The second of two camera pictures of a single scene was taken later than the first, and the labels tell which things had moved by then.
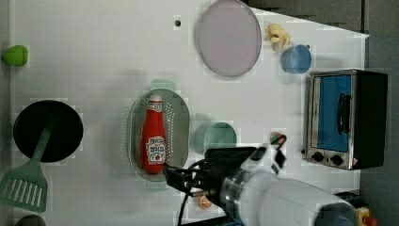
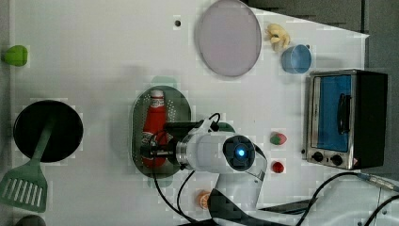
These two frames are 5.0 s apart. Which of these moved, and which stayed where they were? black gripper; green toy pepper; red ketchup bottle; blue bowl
Moved: black gripper
Stayed: red ketchup bottle; green toy pepper; blue bowl
